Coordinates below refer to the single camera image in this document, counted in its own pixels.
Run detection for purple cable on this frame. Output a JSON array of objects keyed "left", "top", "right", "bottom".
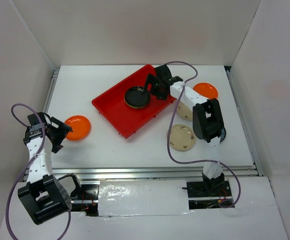
[
  {"left": 164, "top": 61, "right": 241, "bottom": 209},
  {"left": 5, "top": 103, "right": 72, "bottom": 240}
]

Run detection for cream floral plate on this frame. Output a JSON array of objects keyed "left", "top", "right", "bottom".
[
  {"left": 166, "top": 124, "right": 196, "bottom": 152},
  {"left": 176, "top": 101, "right": 193, "bottom": 121}
]

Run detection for red plastic bin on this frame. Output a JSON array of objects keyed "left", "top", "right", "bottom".
[{"left": 92, "top": 64, "right": 175, "bottom": 138}]

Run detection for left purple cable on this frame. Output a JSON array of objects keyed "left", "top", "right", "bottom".
[{"left": 5, "top": 103, "right": 72, "bottom": 240}]

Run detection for aluminium rail frame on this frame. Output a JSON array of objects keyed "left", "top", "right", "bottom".
[{"left": 45, "top": 65, "right": 258, "bottom": 180}]

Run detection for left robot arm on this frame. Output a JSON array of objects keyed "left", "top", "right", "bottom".
[{"left": 18, "top": 112, "right": 83, "bottom": 225}]

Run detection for yellow patterned black plate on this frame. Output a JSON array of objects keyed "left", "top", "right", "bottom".
[{"left": 125, "top": 100, "right": 149, "bottom": 109}]

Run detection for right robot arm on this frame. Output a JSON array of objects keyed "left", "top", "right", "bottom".
[{"left": 143, "top": 61, "right": 232, "bottom": 196}]

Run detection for white taped cover panel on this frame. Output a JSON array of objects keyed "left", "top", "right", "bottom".
[{"left": 98, "top": 180, "right": 189, "bottom": 217}]

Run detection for orange plate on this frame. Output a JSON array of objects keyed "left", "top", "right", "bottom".
[
  {"left": 65, "top": 115, "right": 91, "bottom": 141},
  {"left": 193, "top": 82, "right": 218, "bottom": 99}
]

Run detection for blue patterned plate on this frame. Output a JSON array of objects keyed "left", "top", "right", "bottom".
[{"left": 220, "top": 127, "right": 226, "bottom": 143}]

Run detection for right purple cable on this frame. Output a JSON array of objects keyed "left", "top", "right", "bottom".
[{"left": 164, "top": 61, "right": 241, "bottom": 209}]

